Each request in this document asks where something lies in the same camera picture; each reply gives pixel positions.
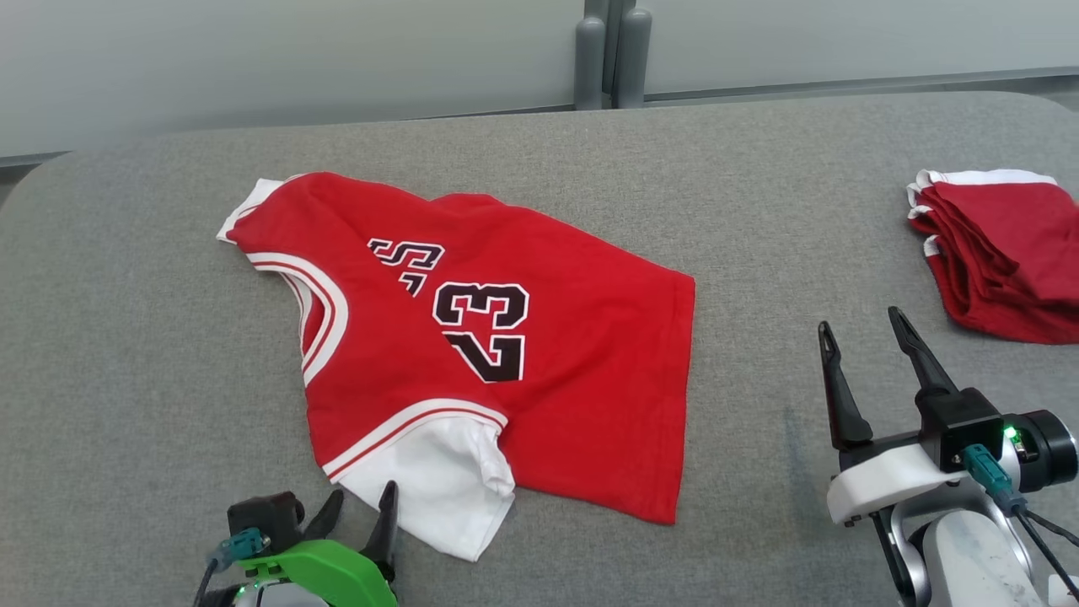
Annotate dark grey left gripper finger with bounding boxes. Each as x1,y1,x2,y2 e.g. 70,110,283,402
303,489,345,542
361,481,400,583

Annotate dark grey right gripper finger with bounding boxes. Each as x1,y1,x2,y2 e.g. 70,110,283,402
818,321,874,452
888,307,960,397

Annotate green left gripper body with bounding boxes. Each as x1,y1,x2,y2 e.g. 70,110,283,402
240,540,399,607

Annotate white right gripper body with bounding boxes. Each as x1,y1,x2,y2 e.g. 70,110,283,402
826,441,970,528

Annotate red shorts with white stripe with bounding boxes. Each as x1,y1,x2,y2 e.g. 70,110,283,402
906,169,1079,345

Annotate red basketball jersey white sleeves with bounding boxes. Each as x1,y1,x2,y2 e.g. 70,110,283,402
217,172,696,562

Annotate grey fabric sofa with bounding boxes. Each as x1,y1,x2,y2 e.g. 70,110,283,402
0,91,1079,607

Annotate teal left camera connector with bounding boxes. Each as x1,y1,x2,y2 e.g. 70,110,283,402
211,528,266,574

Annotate teal camera connector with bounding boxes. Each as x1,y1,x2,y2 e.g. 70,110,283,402
211,528,266,574
961,444,1028,515

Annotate teal right camera connector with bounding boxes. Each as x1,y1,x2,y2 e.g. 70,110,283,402
961,444,1028,515

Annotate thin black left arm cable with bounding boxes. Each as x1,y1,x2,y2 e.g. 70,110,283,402
192,558,227,607

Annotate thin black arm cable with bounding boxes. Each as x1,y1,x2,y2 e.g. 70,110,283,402
192,558,227,607
1012,506,1079,601

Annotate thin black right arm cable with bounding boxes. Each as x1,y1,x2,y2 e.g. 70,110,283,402
1012,506,1079,601

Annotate grey partition post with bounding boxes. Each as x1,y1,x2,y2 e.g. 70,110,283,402
575,0,652,110

